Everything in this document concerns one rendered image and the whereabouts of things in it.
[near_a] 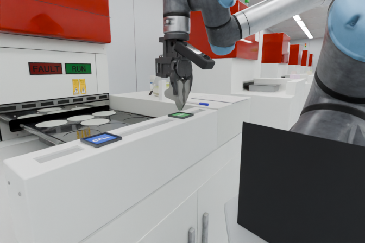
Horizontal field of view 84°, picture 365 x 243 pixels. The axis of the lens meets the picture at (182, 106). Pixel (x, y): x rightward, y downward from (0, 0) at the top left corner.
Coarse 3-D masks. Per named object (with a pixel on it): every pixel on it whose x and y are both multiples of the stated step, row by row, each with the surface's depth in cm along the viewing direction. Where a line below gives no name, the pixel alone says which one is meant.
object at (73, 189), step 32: (128, 128) 48; (160, 128) 48; (192, 128) 57; (32, 160) 31; (64, 160) 31; (96, 160) 34; (128, 160) 40; (160, 160) 48; (192, 160) 59; (32, 192) 27; (64, 192) 30; (96, 192) 35; (128, 192) 40; (32, 224) 27; (64, 224) 31; (96, 224) 35
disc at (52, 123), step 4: (52, 120) 79; (56, 120) 79; (60, 120) 79; (64, 120) 79; (36, 124) 74; (40, 124) 74; (44, 124) 74; (48, 124) 74; (52, 124) 74; (56, 124) 74; (60, 124) 74
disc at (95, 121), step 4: (88, 120) 79; (92, 120) 79; (96, 120) 79; (100, 120) 79; (104, 120) 79; (108, 120) 79; (84, 124) 74; (88, 124) 74; (92, 124) 74; (96, 124) 74
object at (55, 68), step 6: (30, 66) 77; (36, 66) 78; (42, 66) 80; (48, 66) 82; (54, 66) 84; (60, 66) 85; (36, 72) 79; (42, 72) 80; (48, 72) 82; (54, 72) 84; (60, 72) 86
